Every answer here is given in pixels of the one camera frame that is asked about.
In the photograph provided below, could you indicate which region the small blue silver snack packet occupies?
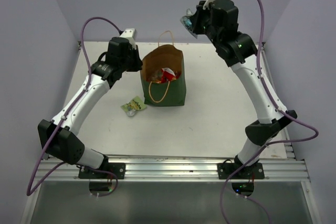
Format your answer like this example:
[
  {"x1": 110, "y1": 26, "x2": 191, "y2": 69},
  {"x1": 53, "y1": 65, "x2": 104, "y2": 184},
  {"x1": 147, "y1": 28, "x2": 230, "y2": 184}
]
[{"x1": 180, "y1": 8, "x2": 198, "y2": 39}]

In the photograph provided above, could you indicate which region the green and brown paper bag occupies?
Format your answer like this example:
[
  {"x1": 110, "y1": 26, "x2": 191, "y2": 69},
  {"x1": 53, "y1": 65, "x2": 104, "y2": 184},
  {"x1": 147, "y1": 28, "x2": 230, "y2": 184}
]
[{"x1": 140, "y1": 30, "x2": 186, "y2": 107}]

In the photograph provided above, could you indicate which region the red candy snack bag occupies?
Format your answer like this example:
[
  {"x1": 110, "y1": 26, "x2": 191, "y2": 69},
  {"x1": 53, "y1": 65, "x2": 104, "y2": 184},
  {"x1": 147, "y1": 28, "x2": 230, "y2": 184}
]
[{"x1": 147, "y1": 68, "x2": 181, "y2": 83}]

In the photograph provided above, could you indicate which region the green Himalaya mints packet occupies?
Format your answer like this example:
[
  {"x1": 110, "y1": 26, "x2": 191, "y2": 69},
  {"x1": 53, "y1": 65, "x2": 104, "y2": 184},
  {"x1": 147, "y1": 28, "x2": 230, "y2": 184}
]
[{"x1": 121, "y1": 96, "x2": 147, "y2": 117}]

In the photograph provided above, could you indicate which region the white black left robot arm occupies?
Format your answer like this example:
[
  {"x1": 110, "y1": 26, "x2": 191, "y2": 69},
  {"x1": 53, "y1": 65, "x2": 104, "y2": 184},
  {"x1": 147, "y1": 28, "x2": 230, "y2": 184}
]
[{"x1": 38, "y1": 35, "x2": 142, "y2": 178}]

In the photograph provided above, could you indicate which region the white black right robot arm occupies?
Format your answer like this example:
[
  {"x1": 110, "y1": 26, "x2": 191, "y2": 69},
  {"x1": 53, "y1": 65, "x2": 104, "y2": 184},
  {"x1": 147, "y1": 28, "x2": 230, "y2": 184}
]
[{"x1": 188, "y1": 0, "x2": 297, "y2": 178}]

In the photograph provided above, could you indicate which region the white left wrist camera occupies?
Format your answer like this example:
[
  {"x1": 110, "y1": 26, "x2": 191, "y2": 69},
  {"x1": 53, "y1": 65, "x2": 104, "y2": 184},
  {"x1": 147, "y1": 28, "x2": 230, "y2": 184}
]
[{"x1": 119, "y1": 28, "x2": 137, "y2": 49}]

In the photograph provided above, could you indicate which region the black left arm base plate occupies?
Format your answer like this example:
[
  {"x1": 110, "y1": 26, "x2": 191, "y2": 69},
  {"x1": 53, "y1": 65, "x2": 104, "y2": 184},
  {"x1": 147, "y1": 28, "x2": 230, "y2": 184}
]
[{"x1": 78, "y1": 162, "x2": 126, "y2": 179}]

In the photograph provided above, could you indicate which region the aluminium mounting rail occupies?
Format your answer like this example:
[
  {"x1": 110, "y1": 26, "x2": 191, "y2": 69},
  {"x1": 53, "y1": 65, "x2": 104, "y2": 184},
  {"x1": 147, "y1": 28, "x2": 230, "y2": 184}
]
[{"x1": 33, "y1": 157, "x2": 312, "y2": 183}]

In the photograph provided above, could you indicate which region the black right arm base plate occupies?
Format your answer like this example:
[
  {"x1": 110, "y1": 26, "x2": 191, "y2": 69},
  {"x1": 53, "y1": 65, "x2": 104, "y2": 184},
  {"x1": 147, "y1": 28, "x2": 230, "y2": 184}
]
[{"x1": 217, "y1": 159, "x2": 265, "y2": 180}]

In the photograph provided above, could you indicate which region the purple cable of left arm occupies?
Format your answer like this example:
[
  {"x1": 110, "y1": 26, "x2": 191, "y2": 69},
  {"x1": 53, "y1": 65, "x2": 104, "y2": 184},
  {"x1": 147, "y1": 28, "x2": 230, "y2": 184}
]
[{"x1": 26, "y1": 17, "x2": 122, "y2": 197}]

